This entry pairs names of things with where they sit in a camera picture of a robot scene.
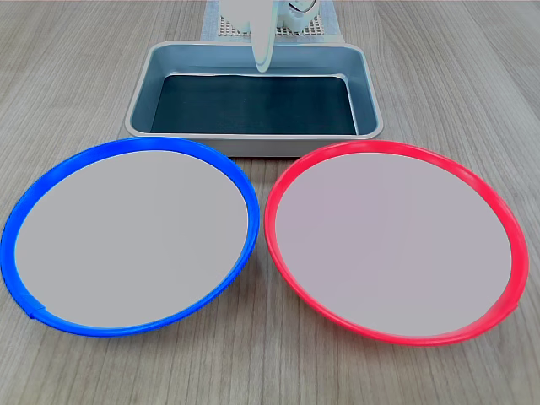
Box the blue-rimmed white round plate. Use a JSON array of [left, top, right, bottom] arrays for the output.
[[0, 135, 261, 339]]

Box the black tray mat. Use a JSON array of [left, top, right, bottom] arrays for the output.
[[149, 73, 360, 137]]

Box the steel rectangular tray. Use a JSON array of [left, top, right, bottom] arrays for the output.
[[124, 40, 385, 159]]

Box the red-rimmed white round plate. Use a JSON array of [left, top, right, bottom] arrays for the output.
[[263, 139, 531, 348]]

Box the pale perforated base plate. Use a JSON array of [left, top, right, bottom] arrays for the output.
[[216, 14, 327, 39]]

